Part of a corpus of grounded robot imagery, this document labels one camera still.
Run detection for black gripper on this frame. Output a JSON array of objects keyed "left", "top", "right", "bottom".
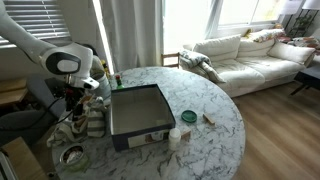
[{"left": 65, "top": 84, "right": 84, "bottom": 122}]

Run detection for grey striped cream towel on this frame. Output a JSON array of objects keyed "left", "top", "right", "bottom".
[{"left": 46, "top": 96, "right": 108, "bottom": 148}]

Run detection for blue cardboard box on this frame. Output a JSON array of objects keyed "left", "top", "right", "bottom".
[{"left": 109, "top": 83, "right": 177, "bottom": 153}]

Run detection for green sauce bottle red cap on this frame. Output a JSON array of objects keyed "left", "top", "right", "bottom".
[{"left": 114, "top": 74, "right": 125, "bottom": 90}]

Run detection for grey blue chair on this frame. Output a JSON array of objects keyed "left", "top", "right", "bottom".
[{"left": 0, "top": 78, "right": 68, "bottom": 148}]

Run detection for yellow capped container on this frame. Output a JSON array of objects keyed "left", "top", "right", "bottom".
[{"left": 101, "top": 59, "right": 111, "bottom": 79}]

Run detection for wooden shelf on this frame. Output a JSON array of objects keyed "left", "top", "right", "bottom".
[{"left": 0, "top": 78, "right": 29, "bottom": 108}]

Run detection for white curtain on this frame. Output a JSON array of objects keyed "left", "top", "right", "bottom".
[{"left": 99, "top": 0, "right": 164, "bottom": 73}]

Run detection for white plastic bottle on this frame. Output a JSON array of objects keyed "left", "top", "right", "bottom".
[{"left": 167, "top": 127, "right": 182, "bottom": 152}]

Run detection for white window blinds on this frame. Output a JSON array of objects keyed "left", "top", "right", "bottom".
[{"left": 0, "top": 0, "right": 72, "bottom": 49}]

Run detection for wooden chair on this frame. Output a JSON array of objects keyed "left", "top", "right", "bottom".
[{"left": 161, "top": 52, "right": 181, "bottom": 69}]

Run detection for green round lid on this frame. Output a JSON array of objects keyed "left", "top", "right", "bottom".
[{"left": 180, "top": 109, "right": 198, "bottom": 124}]

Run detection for grey white throw blanket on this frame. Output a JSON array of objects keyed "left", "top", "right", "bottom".
[{"left": 179, "top": 49, "right": 227, "bottom": 84}]

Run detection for large cream sofa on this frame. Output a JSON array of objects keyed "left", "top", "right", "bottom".
[{"left": 182, "top": 33, "right": 317, "bottom": 98}]

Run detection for cream floral cushion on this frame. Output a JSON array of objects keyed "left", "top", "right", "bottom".
[{"left": 248, "top": 28, "right": 286, "bottom": 43}]

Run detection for black coffee table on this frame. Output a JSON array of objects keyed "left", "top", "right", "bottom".
[{"left": 289, "top": 64, "right": 320, "bottom": 97}]

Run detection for patterned cushion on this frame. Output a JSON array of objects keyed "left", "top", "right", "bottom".
[{"left": 293, "top": 35, "right": 320, "bottom": 51}]

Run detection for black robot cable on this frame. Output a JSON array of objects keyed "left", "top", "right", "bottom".
[{"left": 0, "top": 96, "right": 74, "bottom": 133}]

